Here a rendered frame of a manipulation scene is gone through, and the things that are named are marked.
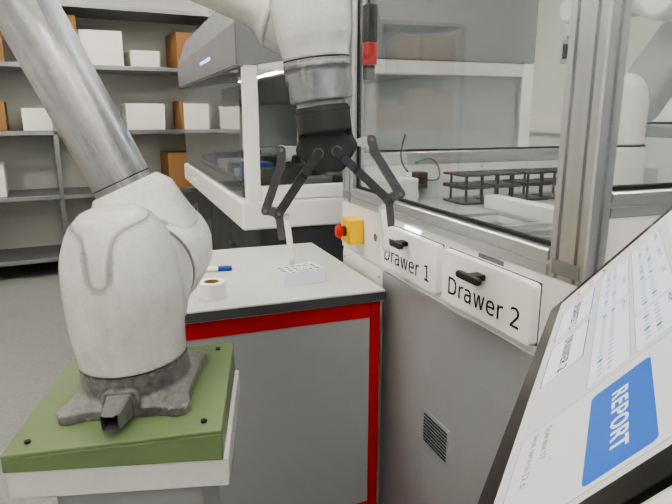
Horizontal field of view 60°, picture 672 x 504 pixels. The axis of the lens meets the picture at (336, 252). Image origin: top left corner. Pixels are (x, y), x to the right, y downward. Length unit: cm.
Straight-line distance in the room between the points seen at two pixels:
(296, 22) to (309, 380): 100
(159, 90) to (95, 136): 439
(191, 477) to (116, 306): 25
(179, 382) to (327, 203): 138
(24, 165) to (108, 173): 432
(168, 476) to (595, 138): 75
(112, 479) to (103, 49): 424
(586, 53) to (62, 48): 79
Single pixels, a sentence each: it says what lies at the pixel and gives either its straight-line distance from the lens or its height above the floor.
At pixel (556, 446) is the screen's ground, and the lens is 38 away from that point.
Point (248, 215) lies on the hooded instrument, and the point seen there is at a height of 86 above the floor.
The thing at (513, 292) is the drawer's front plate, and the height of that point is 90.
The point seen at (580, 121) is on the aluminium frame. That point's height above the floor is 119.
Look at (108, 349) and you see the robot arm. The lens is 84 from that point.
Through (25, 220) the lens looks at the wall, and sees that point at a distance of 537.
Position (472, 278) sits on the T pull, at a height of 91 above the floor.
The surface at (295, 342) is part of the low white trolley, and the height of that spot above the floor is 64.
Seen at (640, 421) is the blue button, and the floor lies 106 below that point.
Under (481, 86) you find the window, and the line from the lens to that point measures 119.
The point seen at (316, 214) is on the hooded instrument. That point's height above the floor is 85.
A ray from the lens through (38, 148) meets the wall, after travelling 531.
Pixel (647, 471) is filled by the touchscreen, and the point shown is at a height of 106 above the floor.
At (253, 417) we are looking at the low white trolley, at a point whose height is 46.
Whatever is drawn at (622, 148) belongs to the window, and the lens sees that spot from 99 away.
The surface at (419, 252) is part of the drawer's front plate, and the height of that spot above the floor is 90.
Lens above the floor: 120
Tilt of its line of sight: 13 degrees down
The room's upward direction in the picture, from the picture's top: straight up
